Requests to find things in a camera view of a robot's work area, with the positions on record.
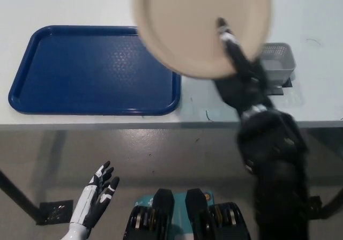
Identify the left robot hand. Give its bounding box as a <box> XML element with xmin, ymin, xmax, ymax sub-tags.
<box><xmin>70</xmin><ymin>161</ymin><xmax>120</xmax><ymax>229</ymax></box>

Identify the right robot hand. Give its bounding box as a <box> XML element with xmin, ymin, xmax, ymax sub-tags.
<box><xmin>215</xmin><ymin>17</ymin><xmax>276</xmax><ymax>115</ymax></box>

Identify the beige paper plate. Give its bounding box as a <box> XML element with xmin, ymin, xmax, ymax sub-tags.
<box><xmin>133</xmin><ymin>0</ymin><xmax>273</xmax><ymax>79</ymax></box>

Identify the black floor foot plate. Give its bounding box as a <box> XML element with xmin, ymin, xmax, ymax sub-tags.
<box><xmin>308</xmin><ymin>196</ymin><xmax>326</xmax><ymax>221</ymax></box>
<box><xmin>36</xmin><ymin>199</ymin><xmax>74</xmax><ymax>226</ymax></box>

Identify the blue plastic tray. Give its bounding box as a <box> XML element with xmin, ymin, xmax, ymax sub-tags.
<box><xmin>8</xmin><ymin>25</ymin><xmax>182</xmax><ymax>116</ymax></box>

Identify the grey plastic basket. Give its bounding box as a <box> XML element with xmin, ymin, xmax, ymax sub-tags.
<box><xmin>257</xmin><ymin>42</ymin><xmax>297</xmax><ymax>80</ymax></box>

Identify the black table leg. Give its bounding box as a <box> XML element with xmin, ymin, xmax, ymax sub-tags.
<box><xmin>0</xmin><ymin>168</ymin><xmax>41</xmax><ymax>222</ymax></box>
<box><xmin>320</xmin><ymin>180</ymin><xmax>343</xmax><ymax>221</ymax></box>

